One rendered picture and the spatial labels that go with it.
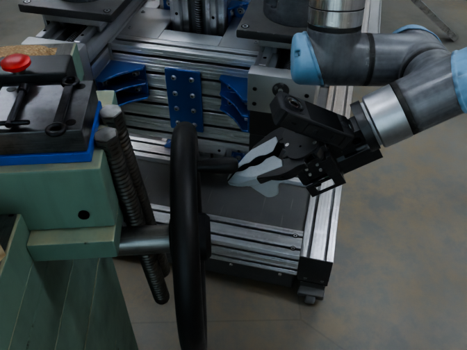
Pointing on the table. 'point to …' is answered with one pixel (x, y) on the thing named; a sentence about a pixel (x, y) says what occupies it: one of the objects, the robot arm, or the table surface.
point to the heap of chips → (27, 50)
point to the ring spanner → (62, 107)
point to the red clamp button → (15, 62)
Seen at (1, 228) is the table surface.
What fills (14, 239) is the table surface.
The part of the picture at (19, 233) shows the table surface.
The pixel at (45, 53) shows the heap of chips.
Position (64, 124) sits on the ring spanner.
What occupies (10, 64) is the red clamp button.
